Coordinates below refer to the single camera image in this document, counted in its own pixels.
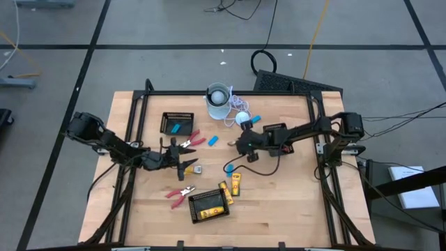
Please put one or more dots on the black perforated panel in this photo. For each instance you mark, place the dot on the black perforated panel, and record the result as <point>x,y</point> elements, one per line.
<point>278,82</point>

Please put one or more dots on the left arm silver base plate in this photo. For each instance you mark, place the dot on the left arm silver base plate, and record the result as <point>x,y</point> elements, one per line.
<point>99,151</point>

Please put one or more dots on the clear plastic pitcher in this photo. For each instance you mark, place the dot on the clear plastic pitcher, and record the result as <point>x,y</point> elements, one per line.
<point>217,112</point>

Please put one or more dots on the black aluminium table frame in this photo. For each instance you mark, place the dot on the black aluminium table frame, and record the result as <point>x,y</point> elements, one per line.
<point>174,92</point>

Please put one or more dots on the black slotted plastic basket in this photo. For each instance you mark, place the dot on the black slotted plastic basket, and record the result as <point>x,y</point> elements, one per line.
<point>275,126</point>
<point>209,199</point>
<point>186,125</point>

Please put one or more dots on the white ball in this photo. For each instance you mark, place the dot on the white ball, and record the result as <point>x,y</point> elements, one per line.
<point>218,97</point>

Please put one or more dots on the white round puck device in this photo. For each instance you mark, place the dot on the white round puck device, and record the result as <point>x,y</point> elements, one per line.
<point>241,116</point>

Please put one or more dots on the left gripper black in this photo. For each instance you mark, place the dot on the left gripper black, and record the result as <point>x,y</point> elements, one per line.
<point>163,160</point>

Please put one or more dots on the yellow crayon box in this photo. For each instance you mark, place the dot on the yellow crayon box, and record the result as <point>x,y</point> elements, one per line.
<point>236,184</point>
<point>224,186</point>
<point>212,212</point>

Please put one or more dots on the grey furniture foot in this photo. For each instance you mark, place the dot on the grey furniture foot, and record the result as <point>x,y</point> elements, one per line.
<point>45,3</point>
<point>17,83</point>

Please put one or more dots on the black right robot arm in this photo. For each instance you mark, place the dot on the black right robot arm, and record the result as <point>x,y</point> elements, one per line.
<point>306,131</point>

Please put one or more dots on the black beam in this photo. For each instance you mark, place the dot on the black beam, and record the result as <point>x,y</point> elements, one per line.
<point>411,181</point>

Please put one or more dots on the black caster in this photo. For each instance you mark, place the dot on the black caster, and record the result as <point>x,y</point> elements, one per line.
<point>4,118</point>

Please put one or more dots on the right arm silver base plate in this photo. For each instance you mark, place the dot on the right arm silver base plate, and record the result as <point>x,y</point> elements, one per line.
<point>322,148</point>

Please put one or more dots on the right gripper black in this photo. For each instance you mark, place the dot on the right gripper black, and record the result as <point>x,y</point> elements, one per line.
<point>252,143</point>

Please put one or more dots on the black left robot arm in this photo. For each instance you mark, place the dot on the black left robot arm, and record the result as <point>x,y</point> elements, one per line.
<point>111,144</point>

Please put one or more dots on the white booklet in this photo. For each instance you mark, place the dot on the white booklet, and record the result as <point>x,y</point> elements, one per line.
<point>418,200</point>

